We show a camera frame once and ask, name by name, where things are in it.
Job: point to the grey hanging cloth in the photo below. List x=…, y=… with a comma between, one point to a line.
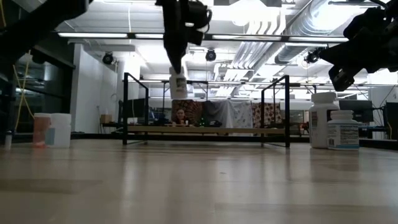
x=214, y=110

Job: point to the floral hanging cloth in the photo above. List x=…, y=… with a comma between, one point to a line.
x=269, y=113

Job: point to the dark desk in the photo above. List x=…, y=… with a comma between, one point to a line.
x=373, y=132

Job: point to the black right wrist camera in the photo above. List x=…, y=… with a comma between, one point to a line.
x=340, y=79

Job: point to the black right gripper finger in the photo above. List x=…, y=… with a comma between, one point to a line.
x=345, y=57

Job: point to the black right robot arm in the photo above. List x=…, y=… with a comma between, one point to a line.
x=394, y=37

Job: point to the red patterned hanging cloth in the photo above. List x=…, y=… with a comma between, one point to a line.
x=194, y=109

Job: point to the black ceiling spotlight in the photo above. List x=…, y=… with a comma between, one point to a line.
x=108, y=58
x=210, y=55
x=312, y=56

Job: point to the tall white bottle red label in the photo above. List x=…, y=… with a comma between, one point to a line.
x=320, y=124

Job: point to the white LED light strip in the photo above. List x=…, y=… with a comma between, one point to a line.
x=245, y=37
x=93, y=35
x=317, y=39
x=149, y=36

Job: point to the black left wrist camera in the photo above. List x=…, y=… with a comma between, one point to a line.
x=199, y=18

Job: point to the black metal desk frame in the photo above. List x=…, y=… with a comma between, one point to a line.
x=199, y=82

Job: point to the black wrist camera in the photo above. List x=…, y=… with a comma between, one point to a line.
x=199, y=18
x=340, y=79

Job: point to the small orange-label bottle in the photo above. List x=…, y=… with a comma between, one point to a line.
x=62, y=130

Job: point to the silver air duct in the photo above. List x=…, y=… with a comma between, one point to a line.
x=311, y=21

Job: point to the small white cylinder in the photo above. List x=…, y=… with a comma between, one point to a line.
x=8, y=141

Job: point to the white bottle picture label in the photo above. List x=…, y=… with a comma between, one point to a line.
x=178, y=90

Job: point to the black computer monitor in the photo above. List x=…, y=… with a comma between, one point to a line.
x=360, y=109
x=136, y=108
x=392, y=119

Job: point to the person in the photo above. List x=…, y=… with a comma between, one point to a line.
x=180, y=116

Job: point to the white hanging cloth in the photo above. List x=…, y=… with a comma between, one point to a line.
x=241, y=113

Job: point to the short white bottle blue label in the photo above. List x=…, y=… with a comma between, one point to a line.
x=343, y=135

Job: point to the small orange bottle white cap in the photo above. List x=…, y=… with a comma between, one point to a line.
x=40, y=130

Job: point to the cardboard box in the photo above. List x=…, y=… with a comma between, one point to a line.
x=105, y=119

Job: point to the black-framed wooden shelf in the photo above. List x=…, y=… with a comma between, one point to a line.
x=202, y=129

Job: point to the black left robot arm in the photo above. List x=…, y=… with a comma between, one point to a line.
x=31, y=28

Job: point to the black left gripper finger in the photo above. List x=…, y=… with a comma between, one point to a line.
x=175, y=53

